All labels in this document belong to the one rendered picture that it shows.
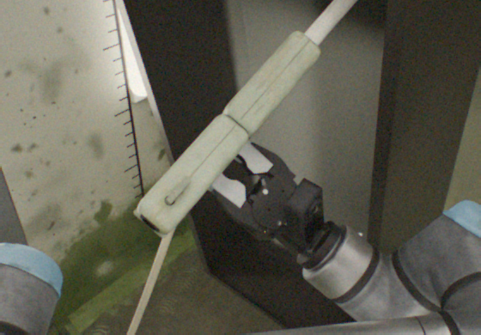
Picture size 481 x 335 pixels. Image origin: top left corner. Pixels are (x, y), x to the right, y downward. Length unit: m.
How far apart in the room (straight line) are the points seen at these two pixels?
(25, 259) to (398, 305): 0.47
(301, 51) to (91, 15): 1.11
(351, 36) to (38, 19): 0.88
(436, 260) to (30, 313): 0.48
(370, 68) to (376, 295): 0.66
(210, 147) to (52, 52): 1.12
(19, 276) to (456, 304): 0.51
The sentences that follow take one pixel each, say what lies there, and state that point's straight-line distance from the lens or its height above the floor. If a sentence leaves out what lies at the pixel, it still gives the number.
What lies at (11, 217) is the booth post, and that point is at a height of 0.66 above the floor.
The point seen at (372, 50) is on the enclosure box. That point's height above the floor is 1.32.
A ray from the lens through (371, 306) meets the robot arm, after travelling 0.69.
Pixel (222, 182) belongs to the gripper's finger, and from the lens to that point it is 0.63.
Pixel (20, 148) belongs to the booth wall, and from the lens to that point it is 1.72.
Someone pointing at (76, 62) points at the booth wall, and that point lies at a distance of 1.71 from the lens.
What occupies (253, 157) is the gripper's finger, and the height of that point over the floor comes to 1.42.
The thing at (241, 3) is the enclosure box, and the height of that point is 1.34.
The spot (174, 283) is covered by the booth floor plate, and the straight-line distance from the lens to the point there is 2.31.
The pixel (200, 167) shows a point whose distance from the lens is 0.58.
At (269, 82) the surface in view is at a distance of 0.63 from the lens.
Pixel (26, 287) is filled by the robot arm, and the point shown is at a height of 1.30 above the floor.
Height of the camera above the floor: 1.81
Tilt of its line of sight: 37 degrees down
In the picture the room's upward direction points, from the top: straight up
